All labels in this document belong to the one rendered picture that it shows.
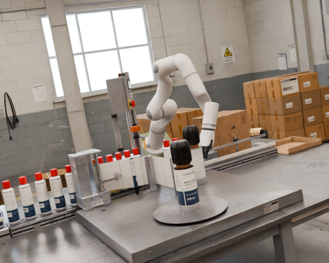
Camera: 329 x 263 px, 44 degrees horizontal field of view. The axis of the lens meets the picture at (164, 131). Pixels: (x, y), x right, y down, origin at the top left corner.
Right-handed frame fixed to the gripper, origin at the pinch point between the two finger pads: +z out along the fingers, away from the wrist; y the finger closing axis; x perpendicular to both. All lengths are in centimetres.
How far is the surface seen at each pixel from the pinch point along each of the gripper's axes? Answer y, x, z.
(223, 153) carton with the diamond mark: -18.2, 27.0, -2.8
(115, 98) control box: -2, -60, -23
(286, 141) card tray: -13, 76, -17
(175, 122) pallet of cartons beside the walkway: -300, 147, -35
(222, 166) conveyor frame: 5.0, 9.9, 4.9
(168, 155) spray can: 1.8, -25.5, 3.0
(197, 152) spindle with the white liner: 32.2, -26.3, -1.4
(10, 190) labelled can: 2, -106, 28
